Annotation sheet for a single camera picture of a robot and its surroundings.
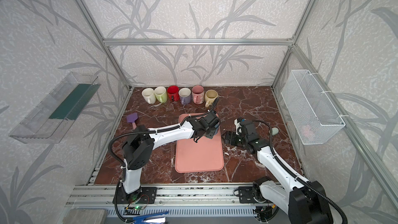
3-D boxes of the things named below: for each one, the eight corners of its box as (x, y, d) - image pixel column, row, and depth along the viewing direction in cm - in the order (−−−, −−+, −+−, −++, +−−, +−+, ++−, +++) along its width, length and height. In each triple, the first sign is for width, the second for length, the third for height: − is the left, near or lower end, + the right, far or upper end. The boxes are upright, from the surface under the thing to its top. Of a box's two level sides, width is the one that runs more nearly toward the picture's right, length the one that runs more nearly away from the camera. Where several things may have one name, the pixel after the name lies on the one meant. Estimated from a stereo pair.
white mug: (144, 101, 114) (139, 91, 106) (153, 95, 118) (149, 86, 110) (152, 109, 110) (148, 99, 102) (161, 102, 114) (157, 93, 105)
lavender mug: (178, 106, 110) (177, 99, 104) (180, 94, 118) (179, 87, 111) (190, 107, 110) (189, 99, 104) (192, 94, 118) (191, 87, 111)
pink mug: (192, 106, 109) (190, 98, 101) (193, 93, 117) (192, 84, 109) (204, 106, 109) (203, 98, 101) (204, 93, 117) (204, 84, 109)
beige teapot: (205, 108, 109) (204, 101, 103) (205, 97, 116) (205, 89, 110) (217, 108, 109) (218, 101, 103) (217, 97, 116) (217, 89, 110)
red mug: (168, 101, 113) (166, 94, 107) (170, 92, 119) (168, 85, 113) (179, 101, 113) (178, 94, 107) (181, 92, 119) (179, 85, 113)
